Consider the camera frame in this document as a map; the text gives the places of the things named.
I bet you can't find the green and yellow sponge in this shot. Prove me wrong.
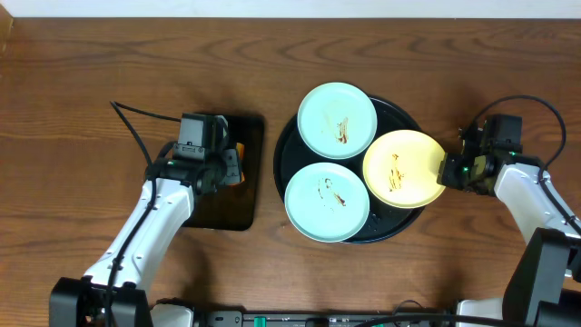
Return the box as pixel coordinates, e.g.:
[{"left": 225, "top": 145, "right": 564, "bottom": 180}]
[{"left": 223, "top": 143, "right": 245, "bottom": 186}]

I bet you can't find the yellow plate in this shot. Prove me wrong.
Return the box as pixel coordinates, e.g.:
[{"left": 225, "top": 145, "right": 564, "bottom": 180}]
[{"left": 362, "top": 130, "right": 445, "bottom": 209}]

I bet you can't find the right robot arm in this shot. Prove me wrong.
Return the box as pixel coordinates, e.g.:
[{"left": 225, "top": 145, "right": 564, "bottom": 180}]
[{"left": 438, "top": 150, "right": 580, "bottom": 326}]

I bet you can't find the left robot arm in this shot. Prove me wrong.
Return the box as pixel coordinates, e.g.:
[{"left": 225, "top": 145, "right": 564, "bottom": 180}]
[{"left": 49, "top": 143, "right": 244, "bottom": 326}]

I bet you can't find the black rectangular tray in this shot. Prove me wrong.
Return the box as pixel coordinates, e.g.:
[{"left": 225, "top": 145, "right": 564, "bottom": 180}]
[{"left": 182, "top": 114, "right": 264, "bottom": 232}]

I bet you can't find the black round tray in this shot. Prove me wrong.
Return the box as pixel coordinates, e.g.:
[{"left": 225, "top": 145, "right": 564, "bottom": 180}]
[{"left": 273, "top": 96, "right": 424, "bottom": 243}]

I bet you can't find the lower light blue plate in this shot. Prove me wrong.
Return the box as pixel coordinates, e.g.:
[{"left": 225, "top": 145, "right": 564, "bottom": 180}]
[{"left": 283, "top": 163, "right": 370, "bottom": 243}]

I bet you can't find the light blue plate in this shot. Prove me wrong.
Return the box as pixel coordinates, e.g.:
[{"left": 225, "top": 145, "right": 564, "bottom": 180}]
[
  {"left": 283, "top": 163, "right": 370, "bottom": 243},
  {"left": 297, "top": 82, "right": 378, "bottom": 160}
]

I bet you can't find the upper light blue plate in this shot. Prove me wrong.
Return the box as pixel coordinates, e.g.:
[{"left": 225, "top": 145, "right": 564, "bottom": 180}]
[{"left": 297, "top": 82, "right": 378, "bottom": 160}]

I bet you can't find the left black cable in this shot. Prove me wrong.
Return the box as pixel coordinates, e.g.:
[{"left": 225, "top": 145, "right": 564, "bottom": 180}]
[{"left": 103, "top": 101, "right": 182, "bottom": 327}]

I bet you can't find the black cable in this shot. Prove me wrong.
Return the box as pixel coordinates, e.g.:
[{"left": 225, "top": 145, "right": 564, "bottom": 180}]
[
  {"left": 103, "top": 101, "right": 182, "bottom": 327},
  {"left": 462, "top": 94, "right": 581, "bottom": 237}
]

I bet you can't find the right black cable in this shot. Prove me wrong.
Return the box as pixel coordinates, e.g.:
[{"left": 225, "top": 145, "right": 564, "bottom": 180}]
[{"left": 462, "top": 94, "right": 581, "bottom": 237}]

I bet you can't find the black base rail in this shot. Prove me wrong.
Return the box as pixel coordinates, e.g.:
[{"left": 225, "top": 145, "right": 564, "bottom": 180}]
[{"left": 194, "top": 309, "right": 459, "bottom": 327}]

